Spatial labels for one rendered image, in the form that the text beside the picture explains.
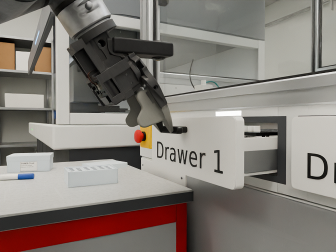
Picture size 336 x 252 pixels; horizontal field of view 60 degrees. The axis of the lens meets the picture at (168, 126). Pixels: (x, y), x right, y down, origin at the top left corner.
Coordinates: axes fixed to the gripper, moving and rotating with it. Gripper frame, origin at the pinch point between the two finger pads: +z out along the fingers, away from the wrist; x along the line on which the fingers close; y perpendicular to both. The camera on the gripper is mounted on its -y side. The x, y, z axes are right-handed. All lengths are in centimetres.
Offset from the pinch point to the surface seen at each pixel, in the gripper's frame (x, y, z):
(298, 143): 18.3, -8.8, 9.7
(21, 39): -368, -49, -92
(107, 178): -25.1, 11.0, 9.5
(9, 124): -418, 25, -12
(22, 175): -41.4, 26.8, -1.1
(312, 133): 20.7, -9.7, 8.4
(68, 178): -25.5, 18.4, 3.5
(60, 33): -80, -15, -34
